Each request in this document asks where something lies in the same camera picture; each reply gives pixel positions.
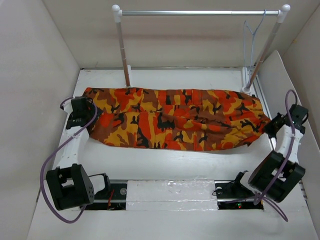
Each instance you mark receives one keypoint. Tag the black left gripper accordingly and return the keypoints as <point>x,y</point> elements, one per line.
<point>92,110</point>

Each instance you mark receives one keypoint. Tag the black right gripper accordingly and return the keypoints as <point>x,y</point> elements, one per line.
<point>268,127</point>

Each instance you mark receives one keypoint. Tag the orange camouflage trousers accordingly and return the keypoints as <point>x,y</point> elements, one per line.
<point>176,119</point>

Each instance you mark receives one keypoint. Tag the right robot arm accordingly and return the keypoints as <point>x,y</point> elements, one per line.
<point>277,175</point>

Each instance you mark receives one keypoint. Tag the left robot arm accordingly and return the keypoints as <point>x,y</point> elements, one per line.
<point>69,184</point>

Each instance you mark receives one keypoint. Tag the white clothes rack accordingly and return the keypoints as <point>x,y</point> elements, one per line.
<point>280,15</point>

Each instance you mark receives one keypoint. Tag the aluminium side rail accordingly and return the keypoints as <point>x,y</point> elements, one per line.
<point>260,95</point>

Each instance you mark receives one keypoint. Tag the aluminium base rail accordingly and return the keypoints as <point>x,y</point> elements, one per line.
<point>176,195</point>

